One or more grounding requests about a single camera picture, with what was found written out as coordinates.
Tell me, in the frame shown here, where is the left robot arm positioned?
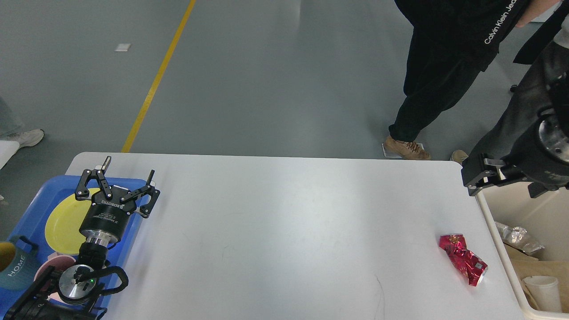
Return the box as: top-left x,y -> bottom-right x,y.
1,156 -> 160,320

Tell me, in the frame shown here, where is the pink mug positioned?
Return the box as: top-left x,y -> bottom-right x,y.
34,252 -> 76,304

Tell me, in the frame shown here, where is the blue plastic tray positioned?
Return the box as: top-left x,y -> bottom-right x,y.
0,175 -> 151,320

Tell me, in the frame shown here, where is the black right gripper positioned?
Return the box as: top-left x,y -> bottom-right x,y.
461,113 -> 569,199

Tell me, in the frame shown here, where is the person in black clothes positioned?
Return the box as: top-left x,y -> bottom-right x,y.
383,0 -> 557,160

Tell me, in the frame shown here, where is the person in grey trousers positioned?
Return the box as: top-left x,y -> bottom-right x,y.
450,0 -> 569,164

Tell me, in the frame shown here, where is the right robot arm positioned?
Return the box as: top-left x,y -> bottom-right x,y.
461,73 -> 569,198

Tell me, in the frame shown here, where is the white side table corner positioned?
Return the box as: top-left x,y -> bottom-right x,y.
0,140 -> 20,169

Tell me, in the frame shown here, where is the person with white sneaker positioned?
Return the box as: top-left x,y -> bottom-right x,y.
0,96 -> 45,149

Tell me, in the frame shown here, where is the white paper cup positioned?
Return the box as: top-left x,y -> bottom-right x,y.
522,276 -> 562,313

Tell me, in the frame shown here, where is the red wrapper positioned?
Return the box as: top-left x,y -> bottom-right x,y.
439,234 -> 488,286

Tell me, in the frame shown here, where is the silver foil bag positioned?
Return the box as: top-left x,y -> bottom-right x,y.
495,221 -> 545,256

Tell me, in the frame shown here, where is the cream plastic bin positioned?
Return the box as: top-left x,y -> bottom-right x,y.
476,183 -> 569,320

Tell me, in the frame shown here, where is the teal green mug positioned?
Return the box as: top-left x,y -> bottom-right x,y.
0,235 -> 41,290

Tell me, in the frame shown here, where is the brown paper bag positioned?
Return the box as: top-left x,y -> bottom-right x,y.
505,245 -> 569,313

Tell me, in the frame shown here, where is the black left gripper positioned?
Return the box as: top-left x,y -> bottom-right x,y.
74,156 -> 160,245

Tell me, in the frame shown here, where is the yellow plastic plate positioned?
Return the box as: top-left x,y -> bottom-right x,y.
47,194 -> 92,256

